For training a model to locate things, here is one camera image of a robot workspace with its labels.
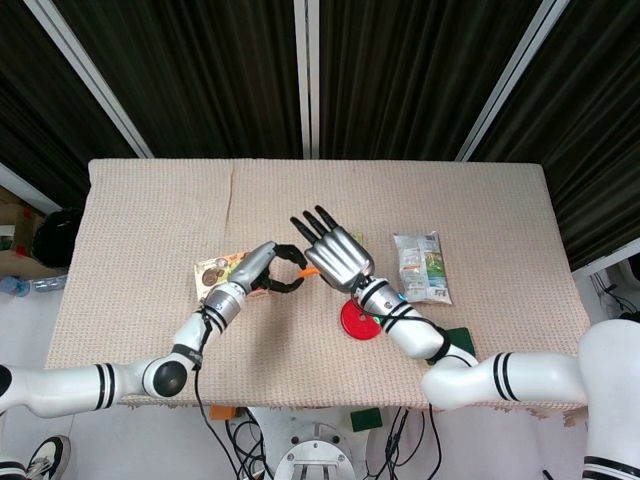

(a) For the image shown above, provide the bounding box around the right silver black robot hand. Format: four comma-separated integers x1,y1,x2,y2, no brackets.
290,204,375,294

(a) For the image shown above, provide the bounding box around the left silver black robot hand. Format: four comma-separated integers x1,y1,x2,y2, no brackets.
227,240,309,296

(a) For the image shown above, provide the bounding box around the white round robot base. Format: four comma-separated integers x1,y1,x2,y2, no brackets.
273,438,354,480

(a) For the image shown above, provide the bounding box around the red white snack box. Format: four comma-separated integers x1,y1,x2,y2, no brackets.
193,251,271,301

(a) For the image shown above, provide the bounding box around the red round disc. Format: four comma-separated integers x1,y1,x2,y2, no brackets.
339,299,384,342

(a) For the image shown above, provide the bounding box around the white snack bag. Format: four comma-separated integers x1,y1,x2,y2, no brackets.
392,230,454,306

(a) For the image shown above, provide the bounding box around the beige woven tablecloth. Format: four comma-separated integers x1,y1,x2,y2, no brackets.
44,158,596,414

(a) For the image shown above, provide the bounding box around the green yellow sponge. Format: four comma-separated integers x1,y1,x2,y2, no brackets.
427,326,477,366

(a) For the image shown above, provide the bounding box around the green sponge block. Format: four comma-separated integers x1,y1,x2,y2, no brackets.
349,407,384,434

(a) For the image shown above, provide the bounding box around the clear plastic bottle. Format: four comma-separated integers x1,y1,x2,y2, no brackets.
0,273,67,297

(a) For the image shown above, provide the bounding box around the brown cardboard box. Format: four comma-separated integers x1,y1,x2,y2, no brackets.
0,187,56,279

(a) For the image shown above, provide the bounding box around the black cable bundle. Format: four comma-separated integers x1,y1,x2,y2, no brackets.
382,407,426,480
224,408,276,480

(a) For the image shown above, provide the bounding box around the white frame post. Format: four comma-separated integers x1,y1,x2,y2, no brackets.
29,0,154,159
293,0,321,160
455,0,571,162

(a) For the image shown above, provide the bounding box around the black floor cable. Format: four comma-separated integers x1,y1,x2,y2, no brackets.
587,274,640,324

